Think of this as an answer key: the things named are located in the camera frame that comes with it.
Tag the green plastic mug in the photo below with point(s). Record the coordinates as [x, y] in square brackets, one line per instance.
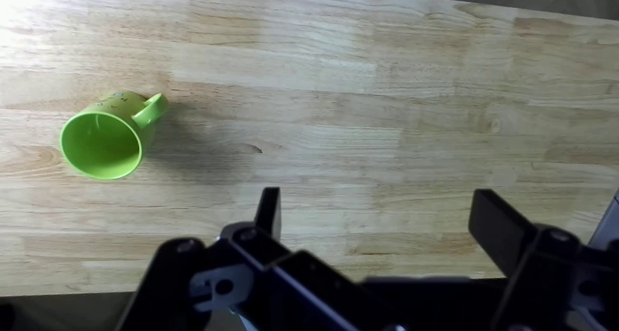
[109, 135]

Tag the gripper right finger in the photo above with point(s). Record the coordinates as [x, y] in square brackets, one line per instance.
[546, 258]

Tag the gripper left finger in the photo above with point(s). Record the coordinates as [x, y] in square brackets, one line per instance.
[263, 268]

